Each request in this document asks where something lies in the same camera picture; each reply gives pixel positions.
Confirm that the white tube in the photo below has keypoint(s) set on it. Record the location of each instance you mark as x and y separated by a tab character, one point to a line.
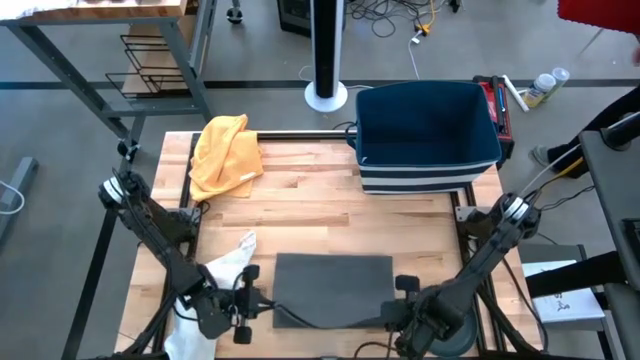
515	94

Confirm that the dark green round plate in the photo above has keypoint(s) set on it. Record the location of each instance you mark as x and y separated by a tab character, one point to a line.
462	335

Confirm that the black caster wheel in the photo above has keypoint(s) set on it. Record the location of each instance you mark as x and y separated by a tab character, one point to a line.
234	15
128	150

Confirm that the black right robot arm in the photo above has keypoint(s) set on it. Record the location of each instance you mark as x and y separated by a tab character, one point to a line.
480	265

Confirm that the yellow label bottle white cap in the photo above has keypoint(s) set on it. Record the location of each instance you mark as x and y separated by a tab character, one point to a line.
540	90

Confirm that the white crumpled cloth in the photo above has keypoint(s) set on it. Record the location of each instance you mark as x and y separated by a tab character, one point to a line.
30	6

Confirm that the black diagonal bar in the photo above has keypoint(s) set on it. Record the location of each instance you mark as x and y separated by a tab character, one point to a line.
575	275

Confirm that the white paper box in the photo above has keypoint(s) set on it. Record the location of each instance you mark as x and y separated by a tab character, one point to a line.
570	310

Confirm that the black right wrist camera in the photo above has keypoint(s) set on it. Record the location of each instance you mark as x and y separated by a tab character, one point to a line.
406	347

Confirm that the black aluminium crossbar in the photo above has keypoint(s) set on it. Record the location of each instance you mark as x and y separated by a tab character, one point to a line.
300	135

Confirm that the white towel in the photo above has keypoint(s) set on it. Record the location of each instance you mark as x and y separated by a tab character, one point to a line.
190	345

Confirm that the navy white striped fabric bin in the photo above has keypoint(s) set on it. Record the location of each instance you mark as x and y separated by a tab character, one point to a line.
425	125

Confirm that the green bottle white cap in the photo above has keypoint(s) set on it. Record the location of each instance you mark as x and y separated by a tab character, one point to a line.
560	77

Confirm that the grey metal beam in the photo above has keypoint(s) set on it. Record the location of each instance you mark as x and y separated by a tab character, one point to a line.
22	180

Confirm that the silver black tower fan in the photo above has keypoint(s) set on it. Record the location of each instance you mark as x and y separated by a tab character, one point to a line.
325	50

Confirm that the red black tool case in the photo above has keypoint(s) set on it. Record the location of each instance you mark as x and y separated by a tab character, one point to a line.
492	100

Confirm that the person's grey shoe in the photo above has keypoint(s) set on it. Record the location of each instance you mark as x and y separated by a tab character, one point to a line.
540	156

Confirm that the orange towel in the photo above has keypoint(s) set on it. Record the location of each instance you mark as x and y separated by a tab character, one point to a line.
225	155

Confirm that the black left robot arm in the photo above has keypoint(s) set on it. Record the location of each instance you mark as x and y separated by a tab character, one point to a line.
165	250

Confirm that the grey kitchen towel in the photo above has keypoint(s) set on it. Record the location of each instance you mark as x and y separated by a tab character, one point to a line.
335	285

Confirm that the red cloth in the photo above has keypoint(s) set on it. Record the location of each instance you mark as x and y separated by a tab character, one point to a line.
600	12

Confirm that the black cylindrical post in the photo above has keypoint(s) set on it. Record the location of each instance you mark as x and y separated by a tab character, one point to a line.
620	134

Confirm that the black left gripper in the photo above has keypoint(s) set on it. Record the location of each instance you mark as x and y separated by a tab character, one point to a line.
245	302

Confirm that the grey desk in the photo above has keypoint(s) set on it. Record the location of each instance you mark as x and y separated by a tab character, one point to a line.
612	200

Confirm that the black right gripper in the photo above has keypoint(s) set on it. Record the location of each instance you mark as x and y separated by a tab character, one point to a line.
417	312

